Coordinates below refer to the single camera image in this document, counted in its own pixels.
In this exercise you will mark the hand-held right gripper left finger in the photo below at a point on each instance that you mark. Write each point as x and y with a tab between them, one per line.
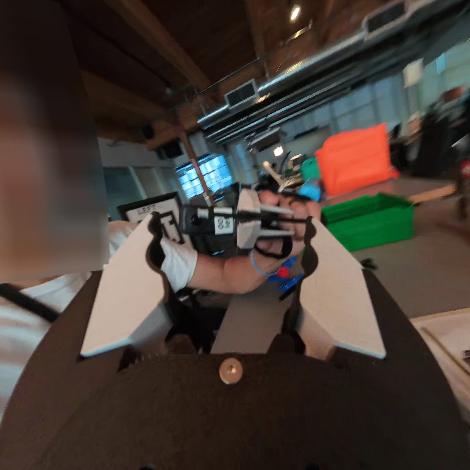
121	286

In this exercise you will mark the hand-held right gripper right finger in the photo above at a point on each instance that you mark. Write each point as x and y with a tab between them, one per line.
341	293

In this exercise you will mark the person's left forearm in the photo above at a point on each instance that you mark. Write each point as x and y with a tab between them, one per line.
220	273

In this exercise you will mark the blue red lego assembly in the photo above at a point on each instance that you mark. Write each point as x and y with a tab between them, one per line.
282	272

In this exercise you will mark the person's left hand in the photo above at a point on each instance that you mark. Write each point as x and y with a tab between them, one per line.
304	209

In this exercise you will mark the bright window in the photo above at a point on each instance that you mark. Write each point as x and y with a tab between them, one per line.
205	176

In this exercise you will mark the green plastic bin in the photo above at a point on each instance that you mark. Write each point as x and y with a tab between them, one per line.
367	224

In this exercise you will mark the blue wristband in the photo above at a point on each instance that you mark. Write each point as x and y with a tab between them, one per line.
257	267

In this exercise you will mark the blue round toy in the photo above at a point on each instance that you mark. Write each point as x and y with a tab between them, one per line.
310	191

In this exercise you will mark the person's white shirt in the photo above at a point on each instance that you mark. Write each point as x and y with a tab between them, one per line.
22	348

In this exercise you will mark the teal bag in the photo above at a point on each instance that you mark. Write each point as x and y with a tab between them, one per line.
309	169

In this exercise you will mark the white air vent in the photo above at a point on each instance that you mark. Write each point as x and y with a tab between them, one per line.
240	94
383	17

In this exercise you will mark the orange bag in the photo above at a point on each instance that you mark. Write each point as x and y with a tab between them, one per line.
352	161

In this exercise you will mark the ceiling light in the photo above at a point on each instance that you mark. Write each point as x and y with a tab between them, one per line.
295	13

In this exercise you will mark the silver ventilation duct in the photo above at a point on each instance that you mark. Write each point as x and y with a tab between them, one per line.
293	73

